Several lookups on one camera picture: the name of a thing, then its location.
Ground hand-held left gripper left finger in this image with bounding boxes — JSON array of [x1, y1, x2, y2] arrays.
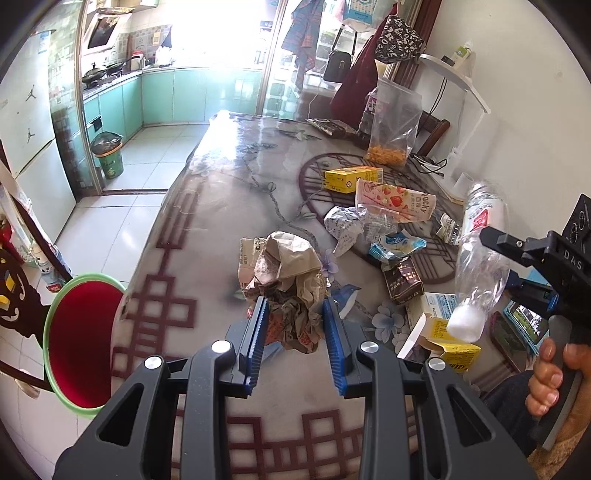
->
[[55, 295, 271, 480]]

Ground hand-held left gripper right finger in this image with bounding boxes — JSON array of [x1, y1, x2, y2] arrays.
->
[[322, 298, 539, 480]]

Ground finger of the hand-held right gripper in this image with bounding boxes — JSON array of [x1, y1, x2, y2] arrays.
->
[[479, 227, 550, 269], [505, 271, 556, 311]]

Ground clear plastic bottle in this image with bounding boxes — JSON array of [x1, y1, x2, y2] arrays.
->
[[445, 180, 511, 343]]

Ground brown paper bag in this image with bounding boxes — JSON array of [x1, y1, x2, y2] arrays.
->
[[238, 231, 331, 355]]

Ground red bin with green rim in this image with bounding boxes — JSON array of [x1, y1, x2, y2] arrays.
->
[[43, 273, 127, 420]]

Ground black shoulder bag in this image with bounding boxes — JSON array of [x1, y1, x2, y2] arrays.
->
[[322, 28, 357, 84]]

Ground green kitchen trash can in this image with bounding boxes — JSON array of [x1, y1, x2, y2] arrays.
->
[[90, 131, 125, 180]]

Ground person's right hand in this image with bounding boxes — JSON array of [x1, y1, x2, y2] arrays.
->
[[526, 339, 591, 419]]

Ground blue framed picture book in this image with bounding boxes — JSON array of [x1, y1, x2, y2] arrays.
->
[[503, 300, 550, 356]]

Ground crumpled green white carton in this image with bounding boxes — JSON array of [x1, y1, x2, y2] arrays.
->
[[436, 213, 462, 245]]

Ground white blue medicine box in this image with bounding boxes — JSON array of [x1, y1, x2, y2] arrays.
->
[[406, 292, 458, 344]]

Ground brown small box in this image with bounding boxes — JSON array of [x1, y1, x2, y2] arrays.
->
[[382, 256, 424, 305]]

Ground open yellow white box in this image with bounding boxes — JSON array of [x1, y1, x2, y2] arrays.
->
[[397, 314, 482, 374]]

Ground person's dark trousers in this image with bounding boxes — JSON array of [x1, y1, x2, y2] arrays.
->
[[482, 373, 539, 418]]

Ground blue white snack packet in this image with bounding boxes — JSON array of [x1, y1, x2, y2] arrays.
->
[[368, 229, 428, 264]]

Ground pink strawberry snack box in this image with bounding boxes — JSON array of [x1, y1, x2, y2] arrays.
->
[[355, 179, 437, 223]]

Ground crumpled white paper wrapper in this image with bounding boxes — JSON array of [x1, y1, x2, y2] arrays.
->
[[323, 206, 370, 257]]

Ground clear plastic wrapper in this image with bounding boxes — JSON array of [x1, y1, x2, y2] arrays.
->
[[360, 208, 400, 241]]

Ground dark wooden chair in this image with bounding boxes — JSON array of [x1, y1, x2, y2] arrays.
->
[[413, 111, 451, 158]]

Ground clear bag of orange snacks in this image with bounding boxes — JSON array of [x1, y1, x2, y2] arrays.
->
[[366, 76, 423, 168]]

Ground yellow carton box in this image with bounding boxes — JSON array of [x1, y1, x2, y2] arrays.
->
[[324, 166, 384, 193]]

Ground dark drink bottle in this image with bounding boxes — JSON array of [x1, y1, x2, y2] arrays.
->
[[359, 90, 380, 139]]

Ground dark snack packet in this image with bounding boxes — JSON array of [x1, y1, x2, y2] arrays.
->
[[307, 117, 358, 139]]

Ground maroon hanging garment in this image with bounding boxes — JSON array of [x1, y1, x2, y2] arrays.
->
[[330, 18, 393, 134]]

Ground black white patterned bag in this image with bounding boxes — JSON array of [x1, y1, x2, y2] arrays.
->
[[374, 15, 426, 64]]

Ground teal kitchen cabinets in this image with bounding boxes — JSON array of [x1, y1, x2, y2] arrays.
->
[[83, 67, 264, 139]]

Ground hanging plaid garment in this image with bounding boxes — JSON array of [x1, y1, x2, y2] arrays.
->
[[281, 0, 326, 72]]

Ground white refrigerator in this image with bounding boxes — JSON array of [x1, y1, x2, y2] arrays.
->
[[0, 30, 77, 245]]

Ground black wok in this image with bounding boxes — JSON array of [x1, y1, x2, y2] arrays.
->
[[82, 62, 125, 86]]

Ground range hood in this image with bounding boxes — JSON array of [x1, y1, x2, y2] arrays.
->
[[87, 11, 122, 51]]

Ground white wall shelf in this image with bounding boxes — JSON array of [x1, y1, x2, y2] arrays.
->
[[418, 53, 491, 114]]

